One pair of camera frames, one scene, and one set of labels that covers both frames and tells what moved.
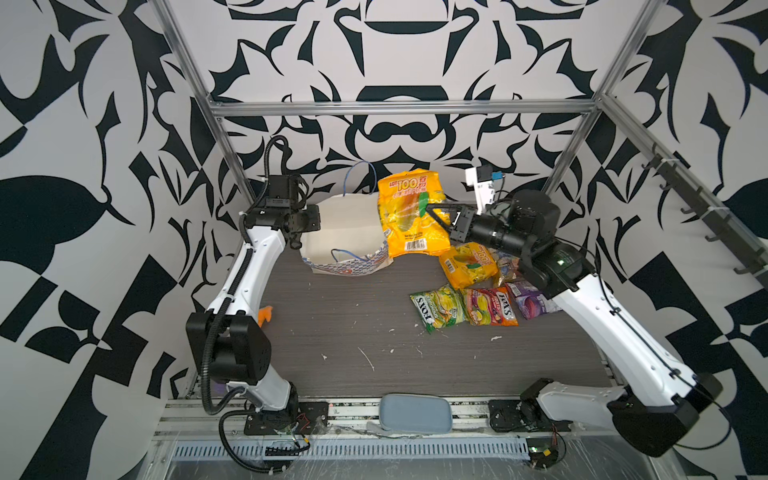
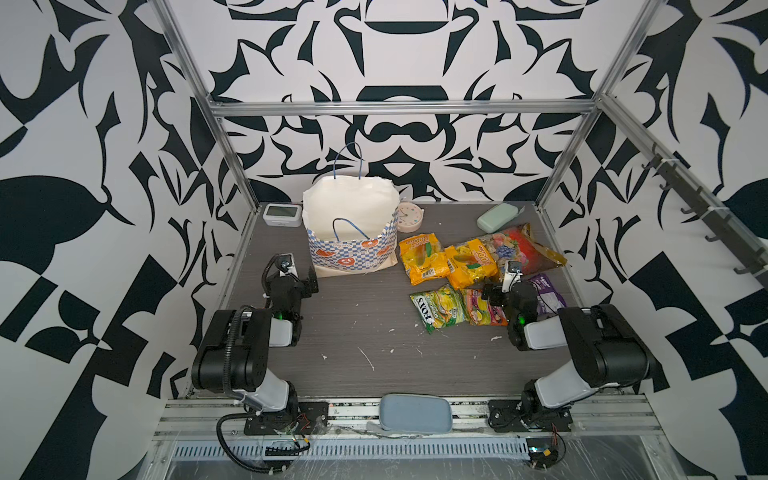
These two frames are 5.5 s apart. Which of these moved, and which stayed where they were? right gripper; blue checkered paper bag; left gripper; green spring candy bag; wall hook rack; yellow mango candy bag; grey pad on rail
Moved: left gripper; blue checkered paper bag; right gripper
Stayed: wall hook rack; yellow mango candy bag; green spring candy bag; grey pad on rail
